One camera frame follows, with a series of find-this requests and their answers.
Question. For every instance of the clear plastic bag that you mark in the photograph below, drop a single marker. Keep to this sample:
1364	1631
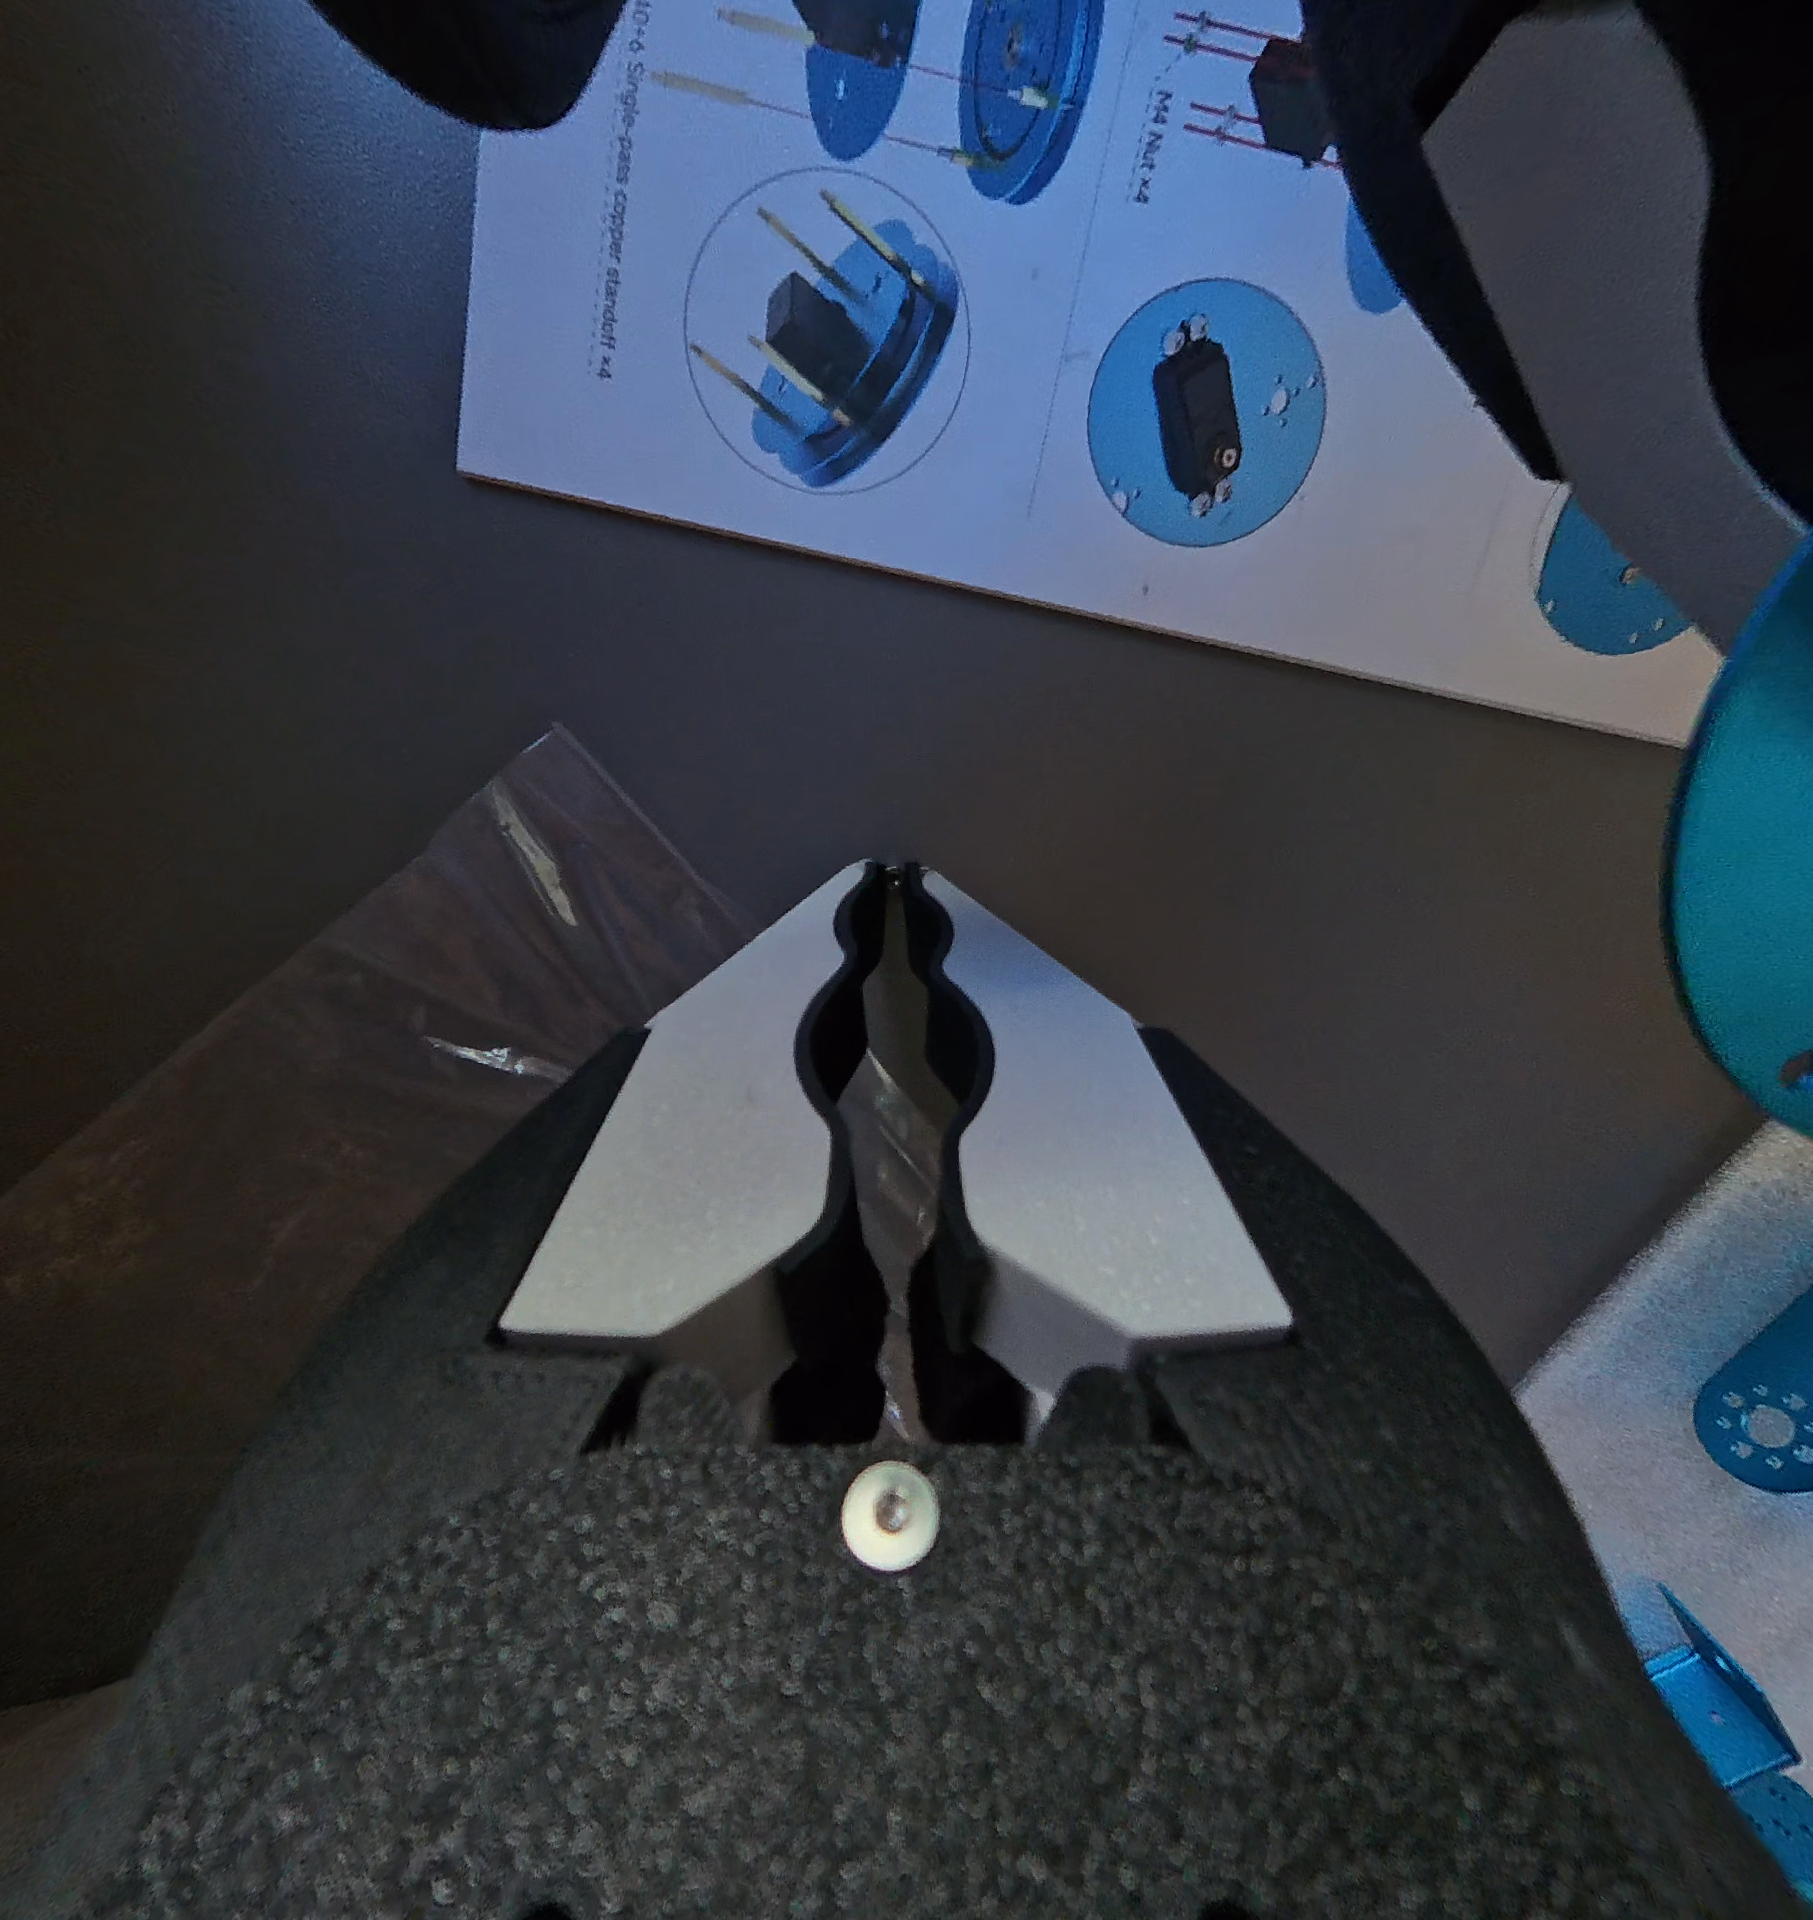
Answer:
321	1051

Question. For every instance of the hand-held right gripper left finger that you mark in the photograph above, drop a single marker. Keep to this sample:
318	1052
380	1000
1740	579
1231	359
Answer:
668	1184

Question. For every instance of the blue rounded servo bracket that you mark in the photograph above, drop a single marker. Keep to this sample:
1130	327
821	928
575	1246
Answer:
1776	1419

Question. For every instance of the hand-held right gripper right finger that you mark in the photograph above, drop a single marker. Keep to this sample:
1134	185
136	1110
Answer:
1117	1184

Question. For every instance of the blue round metal plate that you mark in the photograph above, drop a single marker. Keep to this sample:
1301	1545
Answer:
1776	840

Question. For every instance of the printed instruction sheet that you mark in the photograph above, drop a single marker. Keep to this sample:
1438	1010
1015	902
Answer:
1028	495

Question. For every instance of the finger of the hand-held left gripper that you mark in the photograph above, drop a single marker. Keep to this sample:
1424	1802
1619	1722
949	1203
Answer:
1595	270

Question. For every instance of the white foam sheet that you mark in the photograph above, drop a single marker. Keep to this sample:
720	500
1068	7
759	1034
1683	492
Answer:
1625	1500

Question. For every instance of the blue perforated metal bracket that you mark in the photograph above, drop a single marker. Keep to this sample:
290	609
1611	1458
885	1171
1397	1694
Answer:
1745	1755

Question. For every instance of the dark grey desk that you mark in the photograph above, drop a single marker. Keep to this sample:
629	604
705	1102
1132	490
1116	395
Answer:
246	450

